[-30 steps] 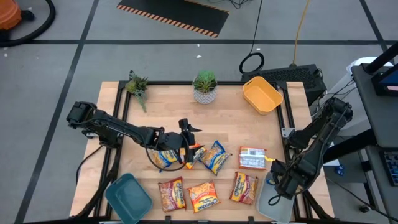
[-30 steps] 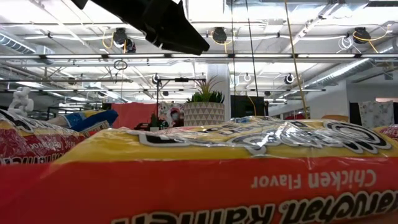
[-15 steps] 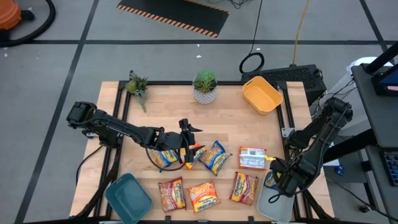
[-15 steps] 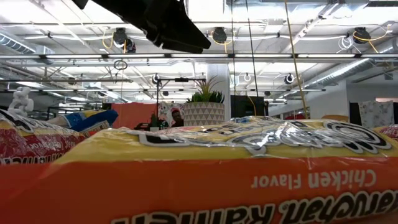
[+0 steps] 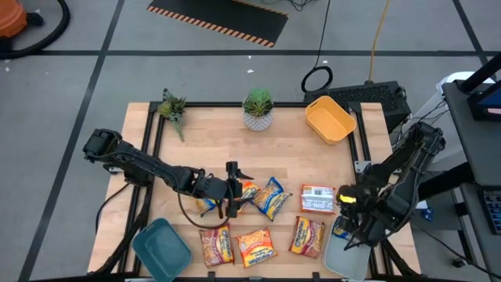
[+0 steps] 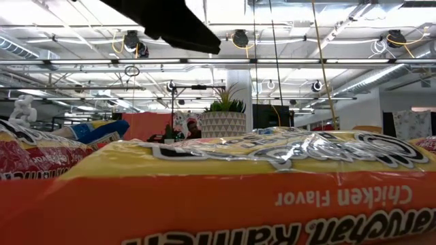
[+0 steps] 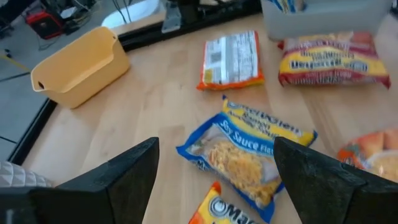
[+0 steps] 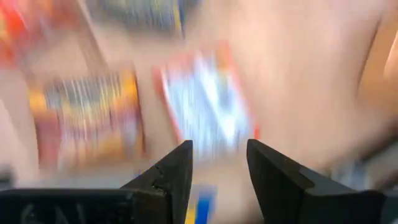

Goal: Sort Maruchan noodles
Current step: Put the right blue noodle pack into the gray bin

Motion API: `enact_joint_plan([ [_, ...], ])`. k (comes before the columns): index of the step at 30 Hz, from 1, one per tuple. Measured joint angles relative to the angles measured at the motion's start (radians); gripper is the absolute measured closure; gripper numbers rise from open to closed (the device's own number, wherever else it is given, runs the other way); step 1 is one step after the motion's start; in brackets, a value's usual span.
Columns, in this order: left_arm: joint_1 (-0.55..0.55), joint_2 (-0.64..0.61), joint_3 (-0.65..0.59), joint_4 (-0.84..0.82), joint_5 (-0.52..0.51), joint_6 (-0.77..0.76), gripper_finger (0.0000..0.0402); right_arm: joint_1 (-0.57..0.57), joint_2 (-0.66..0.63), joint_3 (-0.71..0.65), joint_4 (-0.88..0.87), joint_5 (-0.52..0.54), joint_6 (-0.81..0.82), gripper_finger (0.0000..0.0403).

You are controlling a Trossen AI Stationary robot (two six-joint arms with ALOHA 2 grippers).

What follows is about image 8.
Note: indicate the blue Maruchan ramen pack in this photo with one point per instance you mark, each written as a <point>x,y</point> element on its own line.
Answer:
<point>143,15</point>
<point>203,207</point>

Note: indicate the white-backed red ramen pack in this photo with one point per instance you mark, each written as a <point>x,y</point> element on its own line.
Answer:
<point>205,99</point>

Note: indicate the orange Maruchan ramen pack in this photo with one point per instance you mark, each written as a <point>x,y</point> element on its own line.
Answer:
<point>18,31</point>

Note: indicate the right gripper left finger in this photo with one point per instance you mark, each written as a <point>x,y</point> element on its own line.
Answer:
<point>168,186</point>

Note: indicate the red Maruchan ramen pack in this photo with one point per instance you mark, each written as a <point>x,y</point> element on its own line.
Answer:
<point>87,124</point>

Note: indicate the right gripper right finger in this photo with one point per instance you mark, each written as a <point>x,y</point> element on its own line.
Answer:
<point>280,193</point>

